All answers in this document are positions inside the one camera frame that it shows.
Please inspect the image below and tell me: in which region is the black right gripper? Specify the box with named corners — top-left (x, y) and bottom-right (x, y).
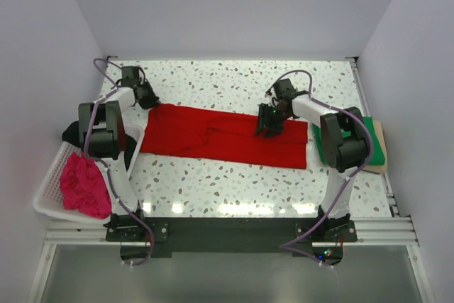
top-left (254, 104), bottom-right (292, 139)

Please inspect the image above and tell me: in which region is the red t-shirt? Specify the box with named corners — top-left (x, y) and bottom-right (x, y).
top-left (140, 104), bottom-right (309, 170)

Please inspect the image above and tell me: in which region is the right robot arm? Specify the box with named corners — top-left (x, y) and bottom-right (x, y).
top-left (255, 94), bottom-right (373, 241)

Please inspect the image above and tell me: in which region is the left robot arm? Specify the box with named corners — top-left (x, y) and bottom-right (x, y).
top-left (78, 81), bottom-right (159, 215)

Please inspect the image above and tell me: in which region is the black garment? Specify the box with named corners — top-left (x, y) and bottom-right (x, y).
top-left (62, 121), bottom-right (137, 170)

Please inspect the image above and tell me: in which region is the pink garment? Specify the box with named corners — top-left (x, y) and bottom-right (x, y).
top-left (60, 153), bottom-right (111, 219)

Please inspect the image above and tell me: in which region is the green folded t-shirt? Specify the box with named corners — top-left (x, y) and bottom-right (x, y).
top-left (311, 116), bottom-right (386, 166)

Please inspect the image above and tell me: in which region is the tan cardboard board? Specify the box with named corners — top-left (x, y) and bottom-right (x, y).
top-left (364, 116), bottom-right (387, 174)

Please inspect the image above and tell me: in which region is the white plastic laundry basket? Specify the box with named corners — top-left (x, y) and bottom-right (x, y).
top-left (33, 123), bottom-right (145, 224)

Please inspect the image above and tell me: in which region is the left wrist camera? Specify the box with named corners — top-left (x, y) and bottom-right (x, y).
top-left (116, 66), bottom-right (145, 87)

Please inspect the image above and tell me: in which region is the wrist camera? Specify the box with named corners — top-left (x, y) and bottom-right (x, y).
top-left (265, 78), bottom-right (297, 101)
top-left (116, 66), bottom-right (145, 87)

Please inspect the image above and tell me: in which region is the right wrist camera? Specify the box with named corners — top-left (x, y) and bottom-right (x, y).
top-left (265, 78), bottom-right (297, 101)

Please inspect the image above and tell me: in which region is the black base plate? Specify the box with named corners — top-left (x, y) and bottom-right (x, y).
top-left (104, 212), bottom-right (358, 265)

